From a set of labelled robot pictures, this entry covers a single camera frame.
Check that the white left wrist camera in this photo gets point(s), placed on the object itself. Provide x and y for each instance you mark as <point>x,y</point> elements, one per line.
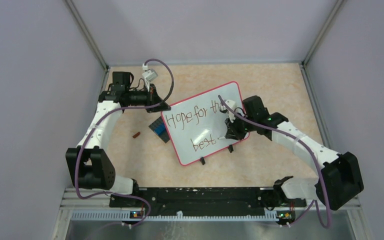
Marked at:
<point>148,75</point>

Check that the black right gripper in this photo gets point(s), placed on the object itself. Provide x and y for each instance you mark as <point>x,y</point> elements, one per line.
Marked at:
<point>233,131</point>

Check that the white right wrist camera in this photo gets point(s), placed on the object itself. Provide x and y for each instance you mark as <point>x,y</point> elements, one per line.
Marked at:
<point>228,107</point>

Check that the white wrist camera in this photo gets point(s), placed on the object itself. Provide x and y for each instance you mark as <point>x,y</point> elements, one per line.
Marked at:
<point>148,75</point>
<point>228,107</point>

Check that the dark grey lego baseplate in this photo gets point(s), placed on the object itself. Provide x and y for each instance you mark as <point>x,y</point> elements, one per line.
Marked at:
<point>159,121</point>

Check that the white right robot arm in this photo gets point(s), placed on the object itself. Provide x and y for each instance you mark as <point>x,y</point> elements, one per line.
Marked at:
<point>339,177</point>

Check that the white cable duct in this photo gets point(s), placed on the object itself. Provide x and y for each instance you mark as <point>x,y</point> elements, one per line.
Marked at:
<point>127,216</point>

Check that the blue lego brick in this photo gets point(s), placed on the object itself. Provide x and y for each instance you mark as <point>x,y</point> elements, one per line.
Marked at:
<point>160,130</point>

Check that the pink framed whiteboard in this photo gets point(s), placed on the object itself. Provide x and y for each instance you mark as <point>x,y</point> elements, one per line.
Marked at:
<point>195,123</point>

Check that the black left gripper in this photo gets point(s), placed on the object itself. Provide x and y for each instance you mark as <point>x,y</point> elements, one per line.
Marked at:
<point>152,96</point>

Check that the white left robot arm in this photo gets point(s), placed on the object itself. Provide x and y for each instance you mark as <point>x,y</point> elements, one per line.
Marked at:
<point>88,163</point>

